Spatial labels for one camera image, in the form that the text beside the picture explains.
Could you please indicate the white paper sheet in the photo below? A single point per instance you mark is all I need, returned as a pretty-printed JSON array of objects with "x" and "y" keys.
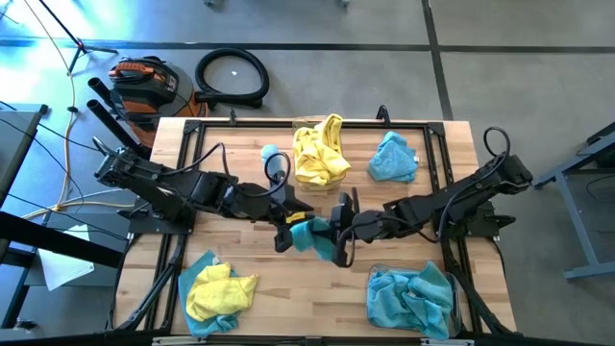
[{"x": 62, "y": 269}]

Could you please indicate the clear bottle with blue liquid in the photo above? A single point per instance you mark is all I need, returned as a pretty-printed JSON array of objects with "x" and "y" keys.
[{"x": 270, "y": 156}]

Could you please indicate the black tripod stand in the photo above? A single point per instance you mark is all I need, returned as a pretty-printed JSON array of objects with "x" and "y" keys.
[{"x": 62, "y": 24}]

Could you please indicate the orange and black shop vacuum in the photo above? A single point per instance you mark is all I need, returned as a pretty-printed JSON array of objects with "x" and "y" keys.
[{"x": 144, "y": 86}]

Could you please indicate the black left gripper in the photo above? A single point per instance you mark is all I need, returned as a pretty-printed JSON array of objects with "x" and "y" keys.
[{"x": 269, "y": 204}]

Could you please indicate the long black vacuum tube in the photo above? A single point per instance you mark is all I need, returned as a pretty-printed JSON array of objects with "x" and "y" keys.
[{"x": 110, "y": 122}]

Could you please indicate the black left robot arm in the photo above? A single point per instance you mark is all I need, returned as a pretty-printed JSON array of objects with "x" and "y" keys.
[{"x": 158, "y": 185}]

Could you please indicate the small black clamp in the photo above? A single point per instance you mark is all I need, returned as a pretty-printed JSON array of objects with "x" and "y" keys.
[{"x": 233, "y": 116}]

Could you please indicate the small clear plastic basket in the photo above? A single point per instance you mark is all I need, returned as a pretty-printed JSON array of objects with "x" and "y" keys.
[{"x": 321, "y": 187}]

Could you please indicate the grey-blue table frame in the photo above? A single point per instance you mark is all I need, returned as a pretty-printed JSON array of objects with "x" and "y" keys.
[{"x": 576, "y": 230}]

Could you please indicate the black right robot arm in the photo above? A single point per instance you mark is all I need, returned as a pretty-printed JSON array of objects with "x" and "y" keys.
[{"x": 456, "y": 197}]

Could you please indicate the black aluminium table frame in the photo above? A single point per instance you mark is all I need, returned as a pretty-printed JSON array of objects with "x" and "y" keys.
[{"x": 269, "y": 124}]

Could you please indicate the silver metal bracket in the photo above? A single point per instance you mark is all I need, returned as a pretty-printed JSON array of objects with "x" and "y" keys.
[
  {"x": 447, "y": 342},
  {"x": 182, "y": 341}
]

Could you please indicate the large clear plastic basket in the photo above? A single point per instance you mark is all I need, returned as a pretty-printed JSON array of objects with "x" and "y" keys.
[{"x": 457, "y": 312}]

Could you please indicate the yellow microfiber towel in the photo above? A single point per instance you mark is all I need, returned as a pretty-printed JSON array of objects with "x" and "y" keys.
[
  {"x": 331, "y": 127},
  {"x": 221, "y": 293},
  {"x": 317, "y": 161}
]

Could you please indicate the large blue microfiber towel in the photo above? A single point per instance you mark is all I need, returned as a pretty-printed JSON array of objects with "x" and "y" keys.
[{"x": 185, "y": 288}]

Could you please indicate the short black vacuum tube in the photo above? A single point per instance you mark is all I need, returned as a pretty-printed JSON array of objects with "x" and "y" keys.
[{"x": 98, "y": 87}]

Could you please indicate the grey desk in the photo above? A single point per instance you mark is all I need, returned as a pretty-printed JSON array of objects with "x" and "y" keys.
[{"x": 12, "y": 139}]

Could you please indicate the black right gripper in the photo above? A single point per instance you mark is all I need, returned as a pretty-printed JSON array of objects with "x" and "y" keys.
[{"x": 370, "y": 226}]

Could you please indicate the black beam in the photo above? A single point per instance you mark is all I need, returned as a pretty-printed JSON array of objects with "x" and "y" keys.
[{"x": 48, "y": 238}]

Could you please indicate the dark teal terry towel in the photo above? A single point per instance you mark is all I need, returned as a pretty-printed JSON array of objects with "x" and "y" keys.
[{"x": 312, "y": 238}]

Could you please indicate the large black clamp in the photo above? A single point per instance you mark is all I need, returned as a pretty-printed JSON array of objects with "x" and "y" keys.
[{"x": 383, "y": 115}]

